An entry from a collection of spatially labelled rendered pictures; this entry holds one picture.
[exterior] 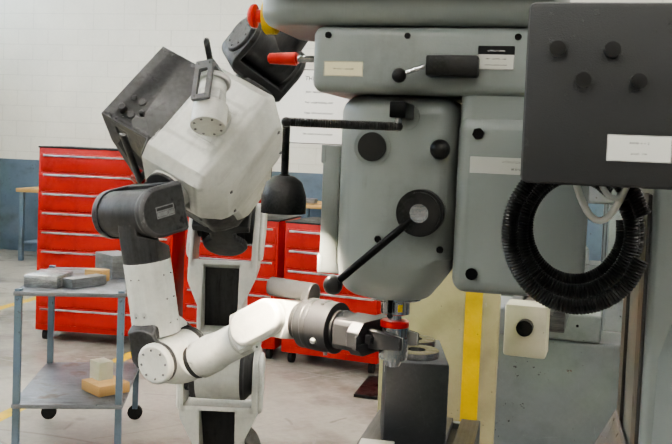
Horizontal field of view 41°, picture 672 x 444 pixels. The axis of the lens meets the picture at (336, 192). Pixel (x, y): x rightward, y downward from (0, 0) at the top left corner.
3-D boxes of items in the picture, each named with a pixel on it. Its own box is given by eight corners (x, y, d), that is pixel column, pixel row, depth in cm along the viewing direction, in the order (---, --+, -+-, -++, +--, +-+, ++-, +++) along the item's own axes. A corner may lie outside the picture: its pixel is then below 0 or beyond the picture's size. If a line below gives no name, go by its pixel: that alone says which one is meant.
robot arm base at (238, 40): (205, 62, 187) (229, 68, 178) (237, 10, 188) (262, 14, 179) (258, 99, 196) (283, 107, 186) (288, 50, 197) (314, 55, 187)
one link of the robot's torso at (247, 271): (188, 391, 218) (198, 201, 220) (260, 394, 218) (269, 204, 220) (176, 403, 203) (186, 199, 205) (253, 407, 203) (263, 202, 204)
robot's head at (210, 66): (202, 122, 170) (183, 100, 164) (207, 85, 174) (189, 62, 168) (232, 118, 168) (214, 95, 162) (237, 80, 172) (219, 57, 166)
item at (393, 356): (411, 362, 145) (412, 328, 144) (383, 363, 143) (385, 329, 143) (401, 355, 149) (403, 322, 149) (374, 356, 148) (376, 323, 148)
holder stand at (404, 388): (381, 458, 170) (386, 354, 169) (379, 422, 192) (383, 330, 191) (445, 461, 170) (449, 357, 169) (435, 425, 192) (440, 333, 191)
